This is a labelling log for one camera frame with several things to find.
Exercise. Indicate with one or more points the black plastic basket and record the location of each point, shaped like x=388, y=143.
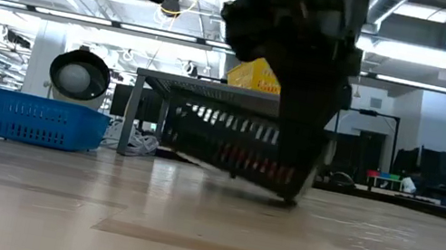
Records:
x=211, y=141

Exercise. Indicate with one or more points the yellow plastic basket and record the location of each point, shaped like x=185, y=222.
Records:
x=254, y=77

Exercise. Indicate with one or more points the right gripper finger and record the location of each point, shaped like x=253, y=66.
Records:
x=305, y=126

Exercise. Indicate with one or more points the blue plastic basket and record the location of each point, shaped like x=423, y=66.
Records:
x=44, y=121

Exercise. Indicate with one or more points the grey perforated metal riser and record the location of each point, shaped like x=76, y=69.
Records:
x=134, y=105

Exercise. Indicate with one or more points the silver ventilation duct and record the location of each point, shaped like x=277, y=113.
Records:
x=383, y=1

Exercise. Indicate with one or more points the black rectangular frame stand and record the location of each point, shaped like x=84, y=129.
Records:
x=368, y=112

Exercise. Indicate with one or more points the small white container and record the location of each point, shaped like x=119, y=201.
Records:
x=408, y=185

